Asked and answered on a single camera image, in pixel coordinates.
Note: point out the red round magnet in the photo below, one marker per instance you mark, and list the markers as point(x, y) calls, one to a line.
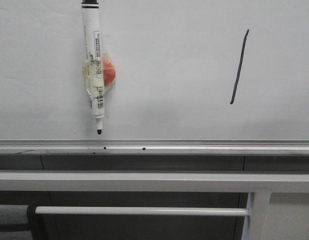
point(109, 73)

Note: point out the white whiteboard marker pen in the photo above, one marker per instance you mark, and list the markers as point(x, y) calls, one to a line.
point(93, 65)

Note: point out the white whiteboard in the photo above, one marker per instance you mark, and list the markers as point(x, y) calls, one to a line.
point(216, 77)

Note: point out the white horizontal rod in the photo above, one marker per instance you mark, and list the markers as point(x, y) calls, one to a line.
point(173, 211)

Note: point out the white stand crossbar frame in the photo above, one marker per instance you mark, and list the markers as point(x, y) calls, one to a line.
point(258, 186)

